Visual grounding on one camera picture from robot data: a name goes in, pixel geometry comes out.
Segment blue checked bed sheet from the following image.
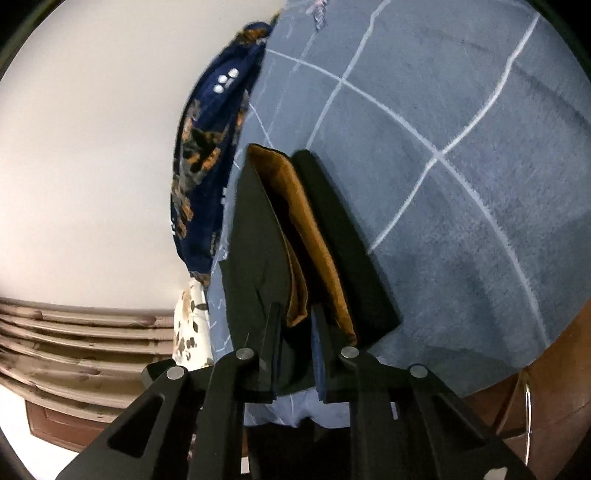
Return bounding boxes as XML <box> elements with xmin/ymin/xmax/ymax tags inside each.
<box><xmin>203</xmin><ymin>0</ymin><xmax>583</xmax><ymax>428</ymax></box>

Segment brown wooden furniture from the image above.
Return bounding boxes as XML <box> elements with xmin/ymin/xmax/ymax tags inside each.
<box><xmin>25</xmin><ymin>399</ymin><xmax>118</xmax><ymax>454</ymax></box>

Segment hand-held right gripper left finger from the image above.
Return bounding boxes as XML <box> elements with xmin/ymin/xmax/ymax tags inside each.
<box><xmin>55</xmin><ymin>302</ymin><xmax>284</xmax><ymax>480</ymax></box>

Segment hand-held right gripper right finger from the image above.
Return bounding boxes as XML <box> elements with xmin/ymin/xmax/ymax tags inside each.
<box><xmin>310</xmin><ymin>305</ymin><xmax>539</xmax><ymax>480</ymax></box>

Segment beige patterned curtain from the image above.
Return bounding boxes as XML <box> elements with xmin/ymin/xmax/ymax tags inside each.
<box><xmin>0</xmin><ymin>298</ymin><xmax>185</xmax><ymax>416</ymax></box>

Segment black pants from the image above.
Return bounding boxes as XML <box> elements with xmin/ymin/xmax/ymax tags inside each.
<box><xmin>221</xmin><ymin>143</ymin><xmax>402</xmax><ymax>403</ymax></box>

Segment navy dog-print blanket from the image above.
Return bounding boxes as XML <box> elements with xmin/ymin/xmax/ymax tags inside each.
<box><xmin>170</xmin><ymin>21</ymin><xmax>280</xmax><ymax>288</ymax></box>

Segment white floral pillow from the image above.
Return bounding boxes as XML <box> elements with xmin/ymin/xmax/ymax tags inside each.
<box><xmin>172</xmin><ymin>277</ymin><xmax>216</xmax><ymax>366</ymax></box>

